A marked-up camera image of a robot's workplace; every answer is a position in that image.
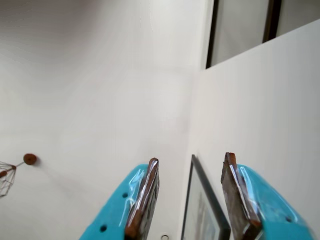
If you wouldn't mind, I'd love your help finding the wire cage pendant lamp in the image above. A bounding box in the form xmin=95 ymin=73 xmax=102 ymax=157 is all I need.
xmin=0 ymin=160 xmax=25 ymax=199

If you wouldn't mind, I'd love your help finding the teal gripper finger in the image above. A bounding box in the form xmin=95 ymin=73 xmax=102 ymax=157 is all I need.
xmin=221 ymin=151 xmax=318 ymax=240
xmin=78 ymin=157 xmax=161 ymax=240

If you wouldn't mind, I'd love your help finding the black framed picture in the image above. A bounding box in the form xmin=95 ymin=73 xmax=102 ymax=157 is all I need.
xmin=180 ymin=154 xmax=232 ymax=240

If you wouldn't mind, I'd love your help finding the brown round ceiling rose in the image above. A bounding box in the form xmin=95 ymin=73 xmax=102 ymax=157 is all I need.
xmin=23 ymin=152 xmax=38 ymax=166

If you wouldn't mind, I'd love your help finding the dark framed window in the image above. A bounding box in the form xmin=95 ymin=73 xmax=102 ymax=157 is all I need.
xmin=205 ymin=0 xmax=320 ymax=70

